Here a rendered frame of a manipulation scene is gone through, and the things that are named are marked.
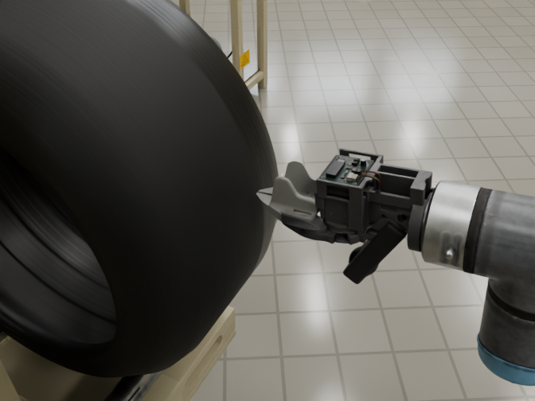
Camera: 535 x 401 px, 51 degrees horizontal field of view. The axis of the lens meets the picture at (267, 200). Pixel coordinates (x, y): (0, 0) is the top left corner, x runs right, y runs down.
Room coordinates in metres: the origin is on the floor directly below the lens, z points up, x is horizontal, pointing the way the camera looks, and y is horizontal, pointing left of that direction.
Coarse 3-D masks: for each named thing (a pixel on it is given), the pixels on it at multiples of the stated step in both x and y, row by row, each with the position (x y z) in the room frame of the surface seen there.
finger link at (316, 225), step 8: (288, 216) 0.50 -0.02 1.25; (296, 216) 0.50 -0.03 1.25; (288, 224) 0.50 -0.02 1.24; (296, 224) 0.49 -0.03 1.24; (304, 224) 0.49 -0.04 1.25; (312, 224) 0.48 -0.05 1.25; (320, 224) 0.48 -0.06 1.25; (296, 232) 0.49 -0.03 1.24; (304, 232) 0.48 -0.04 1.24; (312, 232) 0.47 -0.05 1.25; (320, 232) 0.47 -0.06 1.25; (328, 232) 0.47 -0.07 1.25; (320, 240) 0.47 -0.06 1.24; (328, 240) 0.47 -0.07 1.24
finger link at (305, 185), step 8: (288, 168) 0.56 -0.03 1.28; (296, 168) 0.55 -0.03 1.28; (304, 168) 0.55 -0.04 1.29; (288, 176) 0.55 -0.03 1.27; (296, 176) 0.55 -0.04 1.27; (304, 176) 0.55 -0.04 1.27; (296, 184) 0.55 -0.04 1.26; (304, 184) 0.54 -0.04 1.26; (312, 184) 0.54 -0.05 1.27; (264, 192) 0.55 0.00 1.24; (304, 192) 0.54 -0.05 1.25; (312, 192) 0.54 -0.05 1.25
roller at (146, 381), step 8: (128, 376) 0.51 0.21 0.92; (136, 376) 0.51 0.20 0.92; (144, 376) 0.51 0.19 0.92; (152, 376) 0.51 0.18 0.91; (120, 384) 0.49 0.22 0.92; (128, 384) 0.49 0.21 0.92; (136, 384) 0.49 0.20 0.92; (144, 384) 0.50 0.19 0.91; (152, 384) 0.51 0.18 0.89; (112, 392) 0.48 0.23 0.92; (120, 392) 0.48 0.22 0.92; (128, 392) 0.48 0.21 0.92; (136, 392) 0.48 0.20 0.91; (144, 392) 0.49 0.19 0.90; (104, 400) 0.47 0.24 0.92; (112, 400) 0.46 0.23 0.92; (120, 400) 0.47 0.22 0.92; (128, 400) 0.47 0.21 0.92; (136, 400) 0.48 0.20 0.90
